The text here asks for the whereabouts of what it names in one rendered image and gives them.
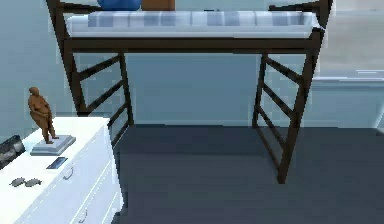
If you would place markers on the brown figure statue grey base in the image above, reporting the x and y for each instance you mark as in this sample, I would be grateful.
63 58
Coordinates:
41 113

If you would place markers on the dark wooden loft bed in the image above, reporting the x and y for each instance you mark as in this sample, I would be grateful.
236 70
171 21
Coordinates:
190 44

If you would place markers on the brown square pillow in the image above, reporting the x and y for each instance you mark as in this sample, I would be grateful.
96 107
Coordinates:
158 4

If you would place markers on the white chest of drawers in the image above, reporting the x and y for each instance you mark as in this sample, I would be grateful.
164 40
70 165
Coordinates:
85 173

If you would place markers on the blue round pillow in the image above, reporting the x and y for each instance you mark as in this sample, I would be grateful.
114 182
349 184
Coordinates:
118 4

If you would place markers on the black grey box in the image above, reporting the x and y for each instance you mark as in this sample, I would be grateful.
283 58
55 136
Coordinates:
9 150

